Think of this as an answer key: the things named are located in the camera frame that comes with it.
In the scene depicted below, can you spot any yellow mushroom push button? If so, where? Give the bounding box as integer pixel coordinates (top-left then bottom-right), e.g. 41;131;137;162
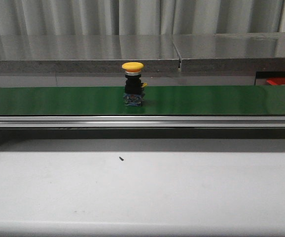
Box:
122;62;147;107

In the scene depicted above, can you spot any left grey countertop slab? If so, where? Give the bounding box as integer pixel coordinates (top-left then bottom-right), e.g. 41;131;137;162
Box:
0;35;179;74

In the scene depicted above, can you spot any grey countertop slab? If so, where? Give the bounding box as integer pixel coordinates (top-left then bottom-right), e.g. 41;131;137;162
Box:
0;35;179;74
173;32;285;73

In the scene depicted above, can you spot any green conveyor belt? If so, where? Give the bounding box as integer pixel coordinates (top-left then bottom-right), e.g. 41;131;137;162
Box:
0;85;285;116

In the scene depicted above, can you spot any right grey countertop slab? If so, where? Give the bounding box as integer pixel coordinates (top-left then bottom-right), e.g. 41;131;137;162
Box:
173;32;285;73

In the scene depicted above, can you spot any red plastic tray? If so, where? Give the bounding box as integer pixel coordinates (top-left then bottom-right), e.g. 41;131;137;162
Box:
266;78;285;85

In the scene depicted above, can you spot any grey pleated curtain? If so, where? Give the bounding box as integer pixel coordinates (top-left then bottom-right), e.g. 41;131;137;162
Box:
0;0;284;36

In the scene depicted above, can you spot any aluminium conveyor side rail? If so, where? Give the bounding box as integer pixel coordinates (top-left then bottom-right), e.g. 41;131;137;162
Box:
0;116;285;129

